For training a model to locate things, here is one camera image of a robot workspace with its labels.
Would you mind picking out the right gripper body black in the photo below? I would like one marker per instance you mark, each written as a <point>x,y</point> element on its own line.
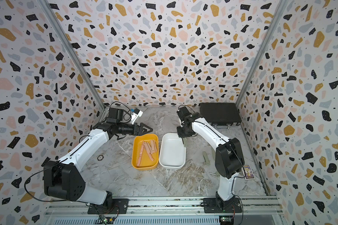
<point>181,132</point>

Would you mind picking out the aluminium mounting rail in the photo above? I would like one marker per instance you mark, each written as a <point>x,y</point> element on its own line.
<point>257,210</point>

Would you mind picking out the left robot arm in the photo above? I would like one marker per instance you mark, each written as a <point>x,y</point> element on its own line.
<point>62,178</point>

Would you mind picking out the circuit board with wires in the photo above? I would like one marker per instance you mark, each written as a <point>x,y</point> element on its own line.
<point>106,220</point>

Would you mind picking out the white storage box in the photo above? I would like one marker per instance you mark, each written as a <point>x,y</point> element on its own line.
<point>172,152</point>

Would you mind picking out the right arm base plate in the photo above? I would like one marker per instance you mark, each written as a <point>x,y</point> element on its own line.
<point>217,205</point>

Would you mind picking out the long pink fruit knife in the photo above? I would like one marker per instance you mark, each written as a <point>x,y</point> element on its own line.
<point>140,154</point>

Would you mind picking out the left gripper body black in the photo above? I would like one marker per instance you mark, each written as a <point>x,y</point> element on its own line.
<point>127,129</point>

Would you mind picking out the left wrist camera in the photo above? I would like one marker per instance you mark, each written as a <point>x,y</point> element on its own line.
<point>135,114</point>

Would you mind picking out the yellow storage box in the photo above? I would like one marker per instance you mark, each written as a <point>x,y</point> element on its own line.
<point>146,163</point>

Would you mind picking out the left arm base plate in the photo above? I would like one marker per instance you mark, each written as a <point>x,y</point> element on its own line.
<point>111,206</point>

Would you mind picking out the pink folding knife angled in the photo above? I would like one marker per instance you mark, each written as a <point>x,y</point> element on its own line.
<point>153,146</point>

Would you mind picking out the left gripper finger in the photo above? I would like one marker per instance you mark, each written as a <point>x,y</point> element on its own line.
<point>145,127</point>
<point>145,131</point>

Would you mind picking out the colourful card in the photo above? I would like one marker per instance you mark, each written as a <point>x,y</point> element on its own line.
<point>248,172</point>

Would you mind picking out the black carrying case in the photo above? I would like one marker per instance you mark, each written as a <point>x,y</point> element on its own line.
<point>221,114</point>

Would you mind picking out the pink folding knife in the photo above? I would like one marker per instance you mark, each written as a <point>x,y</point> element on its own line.
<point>148,148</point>

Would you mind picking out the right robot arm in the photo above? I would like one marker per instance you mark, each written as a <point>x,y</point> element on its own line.
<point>229,159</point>

